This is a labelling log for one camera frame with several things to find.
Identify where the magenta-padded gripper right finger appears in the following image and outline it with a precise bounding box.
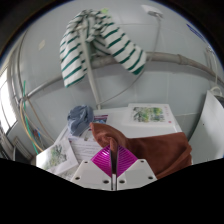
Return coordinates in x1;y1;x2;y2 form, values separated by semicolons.
115;146;158;191

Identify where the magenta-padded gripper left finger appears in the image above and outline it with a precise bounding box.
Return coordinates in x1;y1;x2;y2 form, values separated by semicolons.
70;145;115;191

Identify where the brown towel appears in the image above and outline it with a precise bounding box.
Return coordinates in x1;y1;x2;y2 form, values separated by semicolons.
89;122;194;180

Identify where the white printed paper sheet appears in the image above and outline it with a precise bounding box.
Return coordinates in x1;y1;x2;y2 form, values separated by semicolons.
68;136;104;164

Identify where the colourful printed leaflet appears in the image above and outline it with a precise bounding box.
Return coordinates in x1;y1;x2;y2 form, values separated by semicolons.
93;114;109;125

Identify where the crumpled blue-grey cloth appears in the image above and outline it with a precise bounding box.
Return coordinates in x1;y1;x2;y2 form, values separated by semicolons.
66;105;95;137

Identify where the white upright pipe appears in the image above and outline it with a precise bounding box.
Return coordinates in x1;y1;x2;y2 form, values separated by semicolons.
79;28;102;110

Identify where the white washing machine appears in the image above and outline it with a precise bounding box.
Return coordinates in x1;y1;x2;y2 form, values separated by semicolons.
188;89;224;165

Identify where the window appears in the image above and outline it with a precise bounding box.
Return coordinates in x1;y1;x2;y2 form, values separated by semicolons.
0;68;18;134

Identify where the green-striped white cloth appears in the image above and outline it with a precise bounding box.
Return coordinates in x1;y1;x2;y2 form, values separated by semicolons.
59;8;148;89

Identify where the green hose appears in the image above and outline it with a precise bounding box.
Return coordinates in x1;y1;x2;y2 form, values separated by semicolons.
21;79;41;155

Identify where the yellow hose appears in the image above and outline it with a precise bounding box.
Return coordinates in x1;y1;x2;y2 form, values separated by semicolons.
19;99;44;153

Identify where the long grey wall pipe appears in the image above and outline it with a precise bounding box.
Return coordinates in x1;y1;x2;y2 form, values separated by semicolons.
19;51;224;101

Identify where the grey power cable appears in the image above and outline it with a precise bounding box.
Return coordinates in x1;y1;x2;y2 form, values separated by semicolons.
99;16;162;106

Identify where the small pale wall label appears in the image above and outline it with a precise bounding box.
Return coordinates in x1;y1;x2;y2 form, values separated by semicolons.
37;39;47;51

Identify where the blue wall sign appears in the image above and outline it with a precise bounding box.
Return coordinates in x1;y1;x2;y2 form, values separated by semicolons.
186;22;206;40

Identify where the white wall socket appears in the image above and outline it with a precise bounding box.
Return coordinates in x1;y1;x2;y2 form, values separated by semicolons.
140;4;164;19

